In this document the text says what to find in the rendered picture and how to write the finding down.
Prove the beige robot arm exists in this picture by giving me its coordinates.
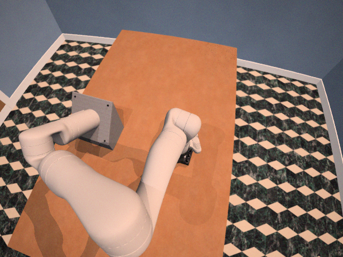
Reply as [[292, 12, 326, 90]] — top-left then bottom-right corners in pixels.
[[18, 108, 202, 257]]

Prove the black knob box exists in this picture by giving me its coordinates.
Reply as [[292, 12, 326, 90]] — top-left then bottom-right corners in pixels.
[[182, 148, 193, 165]]

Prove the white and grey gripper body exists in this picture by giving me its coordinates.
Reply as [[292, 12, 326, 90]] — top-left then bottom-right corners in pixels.
[[177, 134, 202, 163]]

